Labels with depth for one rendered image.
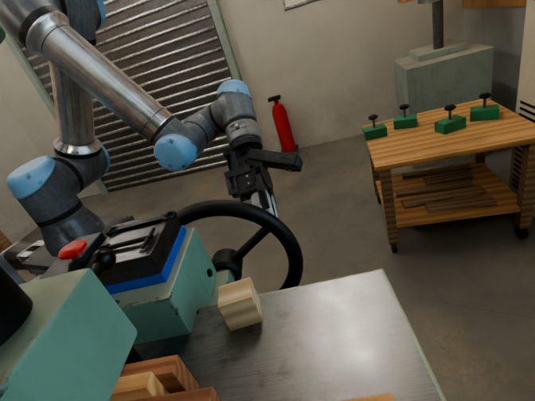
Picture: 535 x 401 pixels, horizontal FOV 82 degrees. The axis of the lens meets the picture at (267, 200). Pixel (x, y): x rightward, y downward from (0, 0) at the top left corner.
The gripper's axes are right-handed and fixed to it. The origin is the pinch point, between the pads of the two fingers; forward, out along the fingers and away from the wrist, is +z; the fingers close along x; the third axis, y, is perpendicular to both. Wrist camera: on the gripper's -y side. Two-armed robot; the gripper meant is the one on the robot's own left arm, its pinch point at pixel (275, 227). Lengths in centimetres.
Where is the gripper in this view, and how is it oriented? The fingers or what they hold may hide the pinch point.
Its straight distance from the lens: 63.0
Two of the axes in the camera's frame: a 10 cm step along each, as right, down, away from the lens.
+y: -9.3, 2.9, 2.2
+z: 2.3, 9.3, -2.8
